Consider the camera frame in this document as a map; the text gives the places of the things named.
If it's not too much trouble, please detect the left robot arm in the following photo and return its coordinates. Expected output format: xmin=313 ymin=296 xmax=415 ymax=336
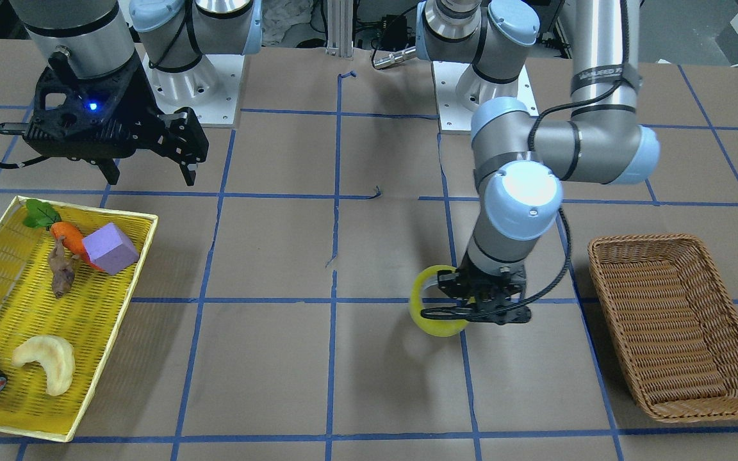
xmin=410 ymin=1 xmax=660 ymax=332

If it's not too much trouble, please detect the orange toy carrot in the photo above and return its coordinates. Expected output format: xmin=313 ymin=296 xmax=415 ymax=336
xmin=22 ymin=198 xmax=103 ymax=271

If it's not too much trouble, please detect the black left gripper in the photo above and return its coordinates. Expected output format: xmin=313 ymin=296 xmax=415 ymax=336
xmin=420 ymin=266 xmax=527 ymax=321

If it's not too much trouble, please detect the aluminium frame post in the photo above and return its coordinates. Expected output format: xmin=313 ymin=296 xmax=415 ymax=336
xmin=325 ymin=0 xmax=354 ymax=60

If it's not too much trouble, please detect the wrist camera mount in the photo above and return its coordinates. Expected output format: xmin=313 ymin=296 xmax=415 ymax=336
xmin=21 ymin=51 xmax=166 ymax=160
xmin=463 ymin=300 xmax=532 ymax=326

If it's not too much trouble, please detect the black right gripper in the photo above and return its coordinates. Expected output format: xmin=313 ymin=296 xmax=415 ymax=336
xmin=99 ymin=108 xmax=209 ymax=187

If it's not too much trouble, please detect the purple foam cube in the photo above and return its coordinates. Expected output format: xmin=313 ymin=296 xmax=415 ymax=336
xmin=83 ymin=222 xmax=140 ymax=275

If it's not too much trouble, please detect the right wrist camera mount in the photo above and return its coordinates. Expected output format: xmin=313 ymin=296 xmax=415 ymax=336
xmin=21 ymin=51 xmax=166 ymax=160

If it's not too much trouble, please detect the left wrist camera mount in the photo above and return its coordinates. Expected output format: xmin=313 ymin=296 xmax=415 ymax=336
xmin=463 ymin=300 xmax=532 ymax=326

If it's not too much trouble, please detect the brown wicker basket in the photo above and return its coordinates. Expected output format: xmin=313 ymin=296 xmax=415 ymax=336
xmin=587 ymin=233 xmax=738 ymax=423

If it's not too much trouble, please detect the pale croissant bread toy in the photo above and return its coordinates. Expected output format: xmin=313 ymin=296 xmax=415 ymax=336
xmin=11 ymin=335 xmax=76 ymax=396

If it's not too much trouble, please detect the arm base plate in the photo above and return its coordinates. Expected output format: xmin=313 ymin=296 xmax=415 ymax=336
xmin=142 ymin=54 xmax=246 ymax=128
xmin=432 ymin=61 xmax=539 ymax=134

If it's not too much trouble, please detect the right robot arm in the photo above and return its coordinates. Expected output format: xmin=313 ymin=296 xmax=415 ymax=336
xmin=12 ymin=1 xmax=263 ymax=186

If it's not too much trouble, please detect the yellow plastic woven tray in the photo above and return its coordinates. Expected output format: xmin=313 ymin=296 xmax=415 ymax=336
xmin=0 ymin=196 xmax=158 ymax=442

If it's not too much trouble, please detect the yellow tape roll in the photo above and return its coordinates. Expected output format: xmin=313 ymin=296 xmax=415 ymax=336
xmin=408 ymin=264 xmax=469 ymax=337

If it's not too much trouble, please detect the brown animal figurine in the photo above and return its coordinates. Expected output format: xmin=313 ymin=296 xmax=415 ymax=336
xmin=47 ymin=236 xmax=76 ymax=300

